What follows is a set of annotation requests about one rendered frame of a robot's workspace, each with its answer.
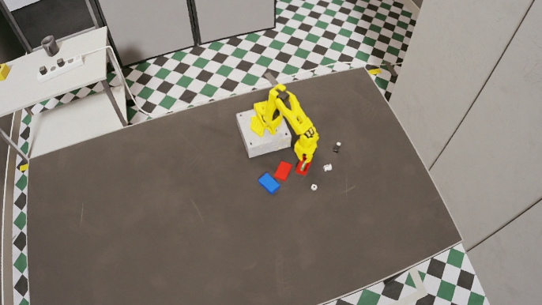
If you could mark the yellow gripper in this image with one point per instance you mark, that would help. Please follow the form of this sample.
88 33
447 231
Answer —
299 149

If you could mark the red open box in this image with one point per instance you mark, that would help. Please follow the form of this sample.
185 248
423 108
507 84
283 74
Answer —
304 171

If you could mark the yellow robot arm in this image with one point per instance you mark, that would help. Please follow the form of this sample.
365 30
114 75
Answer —
272 117

